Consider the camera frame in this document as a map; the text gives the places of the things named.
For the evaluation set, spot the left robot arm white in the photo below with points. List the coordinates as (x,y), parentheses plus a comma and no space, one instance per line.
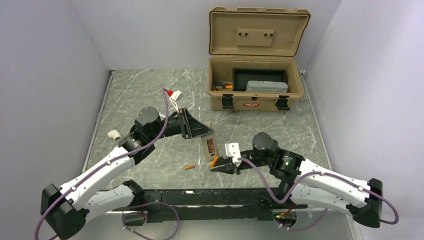
(69,207)

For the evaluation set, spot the aluminium frame rail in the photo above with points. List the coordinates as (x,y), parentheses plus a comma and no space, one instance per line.
(124,197)

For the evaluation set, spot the beige remote control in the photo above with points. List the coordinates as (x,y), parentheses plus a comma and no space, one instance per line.
(209,143)

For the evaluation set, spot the black tray in toolbox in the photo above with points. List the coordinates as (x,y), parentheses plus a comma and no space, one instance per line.
(241,77)

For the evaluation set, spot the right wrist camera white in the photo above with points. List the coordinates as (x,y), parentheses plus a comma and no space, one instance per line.
(231,150)

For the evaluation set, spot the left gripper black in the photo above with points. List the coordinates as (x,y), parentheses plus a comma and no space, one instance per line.
(192,127)

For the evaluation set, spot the tan plastic toolbox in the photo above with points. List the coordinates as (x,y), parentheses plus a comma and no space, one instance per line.
(255,38)

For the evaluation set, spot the white PVC elbow fitting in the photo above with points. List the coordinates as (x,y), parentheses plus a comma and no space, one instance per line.
(114,135)

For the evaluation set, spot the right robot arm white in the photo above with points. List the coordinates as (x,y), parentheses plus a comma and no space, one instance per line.
(303,182)

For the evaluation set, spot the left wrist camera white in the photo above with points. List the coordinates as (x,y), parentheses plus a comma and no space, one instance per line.
(175,95)

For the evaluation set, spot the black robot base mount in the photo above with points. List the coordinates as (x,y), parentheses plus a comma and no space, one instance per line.
(208,204)

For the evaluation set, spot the yellow-handled tools in toolbox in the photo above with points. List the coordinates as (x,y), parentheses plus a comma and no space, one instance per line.
(222,86)

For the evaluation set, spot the grey plastic case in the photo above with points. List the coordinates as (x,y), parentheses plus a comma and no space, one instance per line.
(267,86)

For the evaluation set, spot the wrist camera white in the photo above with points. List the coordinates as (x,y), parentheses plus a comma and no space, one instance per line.
(231,150)
(175,95)

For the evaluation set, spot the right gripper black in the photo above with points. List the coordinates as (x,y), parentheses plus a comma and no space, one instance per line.
(226,167)

